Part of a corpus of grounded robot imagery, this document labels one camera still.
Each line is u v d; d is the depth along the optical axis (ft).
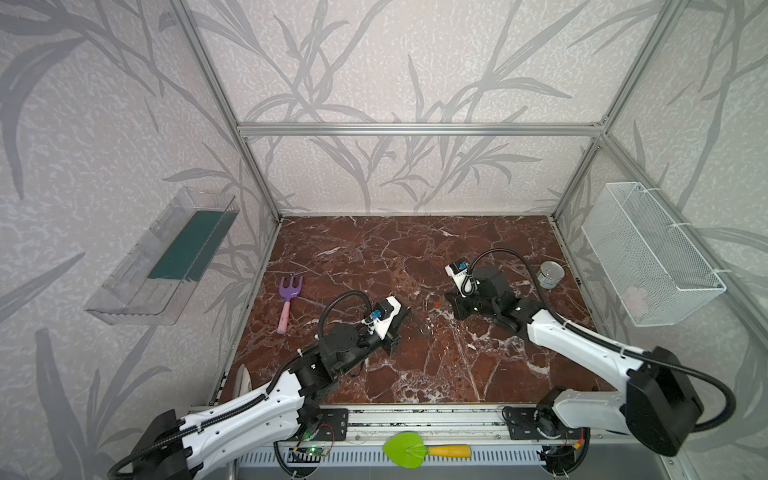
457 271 2.37
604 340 1.56
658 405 1.32
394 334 2.03
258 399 1.61
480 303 2.27
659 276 2.03
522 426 2.37
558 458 2.37
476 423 2.47
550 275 3.16
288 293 3.19
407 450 2.27
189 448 1.38
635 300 2.41
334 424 2.43
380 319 1.91
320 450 2.29
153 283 2.08
